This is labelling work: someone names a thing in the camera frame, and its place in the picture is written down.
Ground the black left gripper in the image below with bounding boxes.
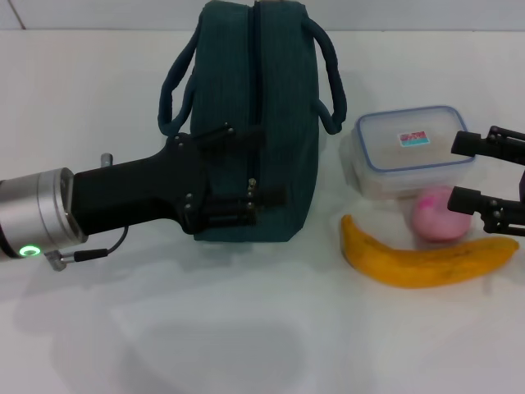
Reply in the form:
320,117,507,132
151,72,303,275
73,122,288,237

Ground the pink peach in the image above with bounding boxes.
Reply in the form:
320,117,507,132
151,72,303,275
412,185,473,242

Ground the clear food box blue lid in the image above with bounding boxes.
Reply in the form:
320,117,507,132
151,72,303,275
339,105,477,201

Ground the dark teal fabric lunch bag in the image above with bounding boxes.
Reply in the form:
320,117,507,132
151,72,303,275
157,0,344,243

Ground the yellow banana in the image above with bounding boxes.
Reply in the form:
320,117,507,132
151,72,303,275
340,213,520,289

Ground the grey cable with metal plug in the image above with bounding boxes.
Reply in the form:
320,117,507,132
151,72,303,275
44,227,129,272

